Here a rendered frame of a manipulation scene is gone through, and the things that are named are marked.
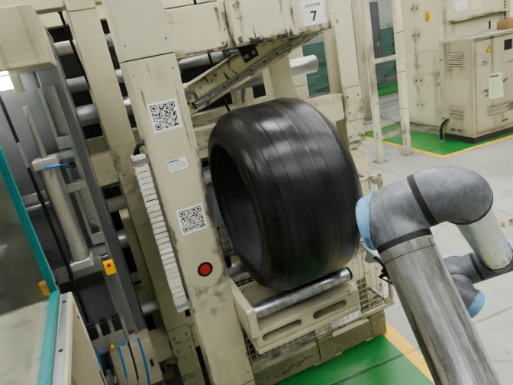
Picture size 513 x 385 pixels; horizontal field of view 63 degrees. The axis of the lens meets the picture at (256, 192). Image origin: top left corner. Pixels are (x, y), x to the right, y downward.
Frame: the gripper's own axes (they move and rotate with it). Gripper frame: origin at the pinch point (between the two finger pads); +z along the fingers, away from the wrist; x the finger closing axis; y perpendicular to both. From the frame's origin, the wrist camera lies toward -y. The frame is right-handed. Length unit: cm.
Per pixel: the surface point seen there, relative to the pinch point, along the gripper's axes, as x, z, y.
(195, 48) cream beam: 26, 73, -14
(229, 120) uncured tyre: 6, 51, -12
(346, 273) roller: -1.6, -1.5, 15.5
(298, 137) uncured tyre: 3.8, 31.0, -20.5
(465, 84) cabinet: 425, -105, 154
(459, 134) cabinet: 412, -136, 208
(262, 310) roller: -23.8, 17.1, 20.9
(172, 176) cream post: -15, 56, -5
